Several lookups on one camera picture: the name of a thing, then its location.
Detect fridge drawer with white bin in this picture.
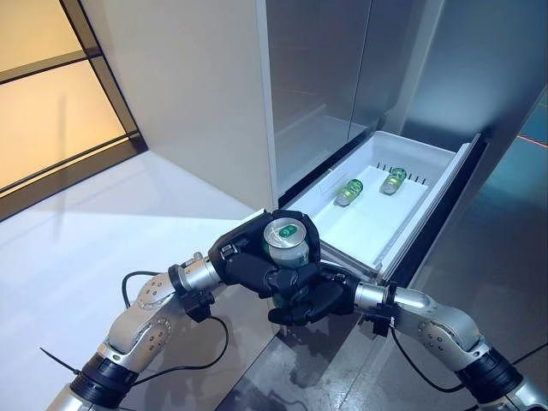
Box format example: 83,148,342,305
277,130,489,288

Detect grey metallic side panel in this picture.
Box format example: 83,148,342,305
402,0,548,365

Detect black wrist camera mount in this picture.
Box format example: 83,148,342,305
168,264,215,323
359,282,397,339

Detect black zip tie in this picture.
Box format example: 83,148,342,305
40,346,82,378

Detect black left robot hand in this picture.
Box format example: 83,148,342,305
208,209,321,300

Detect stainless steel fridge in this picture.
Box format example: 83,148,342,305
265,0,489,288

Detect window with dark frame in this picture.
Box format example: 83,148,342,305
0,0,149,222

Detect steel fridge door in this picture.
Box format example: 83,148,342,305
265,0,373,196
348,0,446,142

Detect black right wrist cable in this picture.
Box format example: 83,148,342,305
390,329,487,403

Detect tall white cabinet panel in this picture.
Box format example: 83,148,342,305
80,0,286,215

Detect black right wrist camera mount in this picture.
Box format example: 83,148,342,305
359,282,397,339

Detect green drink can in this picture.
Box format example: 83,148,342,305
335,178,364,206
262,217,312,307
379,167,407,196

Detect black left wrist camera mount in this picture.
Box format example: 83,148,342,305
168,264,215,323

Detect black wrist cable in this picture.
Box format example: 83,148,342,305
122,269,231,389
390,329,487,403

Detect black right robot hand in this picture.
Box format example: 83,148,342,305
267,260,359,329

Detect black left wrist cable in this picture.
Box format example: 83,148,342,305
122,269,231,389

